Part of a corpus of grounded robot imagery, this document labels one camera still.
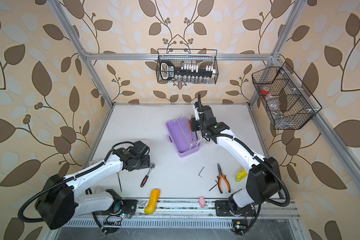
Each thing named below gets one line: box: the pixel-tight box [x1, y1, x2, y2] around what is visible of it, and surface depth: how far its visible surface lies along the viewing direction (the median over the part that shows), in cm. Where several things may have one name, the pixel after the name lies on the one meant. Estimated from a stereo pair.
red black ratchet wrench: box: [140, 162, 156, 188], surface depth 84 cm
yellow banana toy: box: [235, 168, 248, 182], surface depth 82 cm
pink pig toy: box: [198, 196, 206, 208], surface depth 77 cm
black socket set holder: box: [159, 60, 216, 81], surface depth 84 cm
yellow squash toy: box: [144, 189, 161, 215], surface depth 75 cm
